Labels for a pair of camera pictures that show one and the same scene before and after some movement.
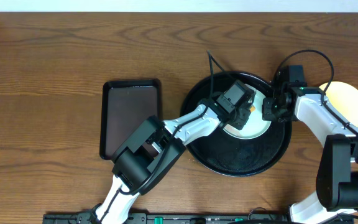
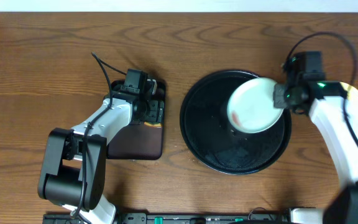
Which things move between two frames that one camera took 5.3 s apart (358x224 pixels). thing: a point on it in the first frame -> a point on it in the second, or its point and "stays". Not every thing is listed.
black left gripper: x=242 y=115 -> x=155 y=111
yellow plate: x=348 y=101 stays
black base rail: x=183 y=218 stays
